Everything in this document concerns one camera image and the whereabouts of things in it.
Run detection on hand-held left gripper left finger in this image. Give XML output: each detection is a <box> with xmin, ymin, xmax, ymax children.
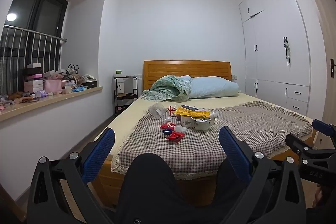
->
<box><xmin>26</xmin><ymin>127</ymin><xmax>116</xmax><ymax>224</ymax></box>

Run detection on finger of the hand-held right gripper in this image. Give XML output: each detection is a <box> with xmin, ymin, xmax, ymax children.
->
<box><xmin>312</xmin><ymin>119</ymin><xmax>336</xmax><ymax>146</ymax></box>
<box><xmin>286</xmin><ymin>133</ymin><xmax>315</xmax><ymax>161</ymax></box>

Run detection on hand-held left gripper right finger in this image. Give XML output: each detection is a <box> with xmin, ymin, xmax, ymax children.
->
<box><xmin>218</xmin><ymin>126</ymin><xmax>307</xmax><ymax>224</ymax></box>

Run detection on white milk carton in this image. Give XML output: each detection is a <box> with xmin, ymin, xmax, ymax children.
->
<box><xmin>181</xmin><ymin>115</ymin><xmax>200</xmax><ymax>129</ymax></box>

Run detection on white cup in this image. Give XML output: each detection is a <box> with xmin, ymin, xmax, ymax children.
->
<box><xmin>194</xmin><ymin>116</ymin><xmax>215</xmax><ymax>131</ymax></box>

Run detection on cream bed sheet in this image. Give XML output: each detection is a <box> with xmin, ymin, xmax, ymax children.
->
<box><xmin>108</xmin><ymin>93</ymin><xmax>314</xmax><ymax>161</ymax></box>

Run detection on black rolling cart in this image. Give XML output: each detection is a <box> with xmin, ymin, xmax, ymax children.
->
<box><xmin>113</xmin><ymin>76</ymin><xmax>139</xmax><ymax>117</ymax></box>

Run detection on yellow plastic bag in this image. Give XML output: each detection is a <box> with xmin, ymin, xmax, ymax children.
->
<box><xmin>174</xmin><ymin>106</ymin><xmax>212</xmax><ymax>119</ymax></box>

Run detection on person's black pants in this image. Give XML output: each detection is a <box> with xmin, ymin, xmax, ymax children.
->
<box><xmin>115</xmin><ymin>153</ymin><xmax>252</xmax><ymax>224</ymax></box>

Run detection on light blue pillow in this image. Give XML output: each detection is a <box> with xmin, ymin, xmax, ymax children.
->
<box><xmin>189</xmin><ymin>77</ymin><xmax>240</xmax><ymax>99</ymax></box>

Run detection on beige stone windowsill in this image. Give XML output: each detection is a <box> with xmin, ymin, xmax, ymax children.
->
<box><xmin>0</xmin><ymin>86</ymin><xmax>103</xmax><ymax>122</ymax></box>

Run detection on clear plastic container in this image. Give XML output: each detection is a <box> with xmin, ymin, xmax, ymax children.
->
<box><xmin>148</xmin><ymin>103</ymin><xmax>166</xmax><ymax>119</ymax></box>

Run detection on white appliance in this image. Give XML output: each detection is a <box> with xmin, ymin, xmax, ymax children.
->
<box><xmin>117</xmin><ymin>78</ymin><xmax>134</xmax><ymax>95</ymax></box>

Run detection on pile of small clutter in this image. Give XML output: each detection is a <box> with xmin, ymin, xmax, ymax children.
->
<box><xmin>0</xmin><ymin>63</ymin><xmax>88</xmax><ymax>111</ymax></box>

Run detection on pink bag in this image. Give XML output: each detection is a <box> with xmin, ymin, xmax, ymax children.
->
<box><xmin>43</xmin><ymin>79</ymin><xmax>62</xmax><ymax>94</ymax></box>

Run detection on green hanging cloth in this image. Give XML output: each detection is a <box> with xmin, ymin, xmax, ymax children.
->
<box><xmin>283</xmin><ymin>36</ymin><xmax>293</xmax><ymax>66</ymax></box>

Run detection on green floral quilt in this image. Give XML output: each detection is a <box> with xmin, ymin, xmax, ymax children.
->
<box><xmin>142</xmin><ymin>75</ymin><xmax>193</xmax><ymax>102</ymax></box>

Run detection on wooden bed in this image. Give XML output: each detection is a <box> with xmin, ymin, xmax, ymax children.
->
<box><xmin>98</xmin><ymin>60</ymin><xmax>319</xmax><ymax>207</ymax></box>

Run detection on stack of pink boxes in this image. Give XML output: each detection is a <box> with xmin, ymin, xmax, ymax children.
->
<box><xmin>24</xmin><ymin>63</ymin><xmax>44</xmax><ymax>93</ymax></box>

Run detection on pale wooden door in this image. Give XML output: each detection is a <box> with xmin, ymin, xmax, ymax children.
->
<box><xmin>303</xmin><ymin>0</ymin><xmax>336</xmax><ymax>125</ymax></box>

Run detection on white wardrobe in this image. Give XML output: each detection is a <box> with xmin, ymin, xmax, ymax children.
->
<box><xmin>238</xmin><ymin>0</ymin><xmax>311</xmax><ymax>117</ymax></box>

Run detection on metal window railing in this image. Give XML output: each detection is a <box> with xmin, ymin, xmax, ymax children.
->
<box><xmin>0</xmin><ymin>25</ymin><xmax>67</xmax><ymax>94</ymax></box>

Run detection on dark window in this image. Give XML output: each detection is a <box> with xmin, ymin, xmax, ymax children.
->
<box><xmin>0</xmin><ymin>0</ymin><xmax>69</xmax><ymax>94</ymax></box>

